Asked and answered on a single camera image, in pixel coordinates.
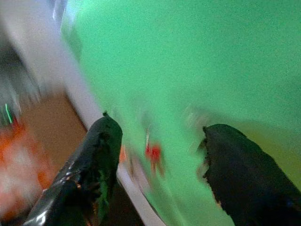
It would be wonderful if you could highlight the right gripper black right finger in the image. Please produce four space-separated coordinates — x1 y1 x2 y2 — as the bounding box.
197 123 301 226

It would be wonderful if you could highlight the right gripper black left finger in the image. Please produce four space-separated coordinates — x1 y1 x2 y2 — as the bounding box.
22 112 124 226

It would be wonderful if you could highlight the orange and white shopping bag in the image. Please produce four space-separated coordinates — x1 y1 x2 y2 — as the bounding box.
0 121 56 223

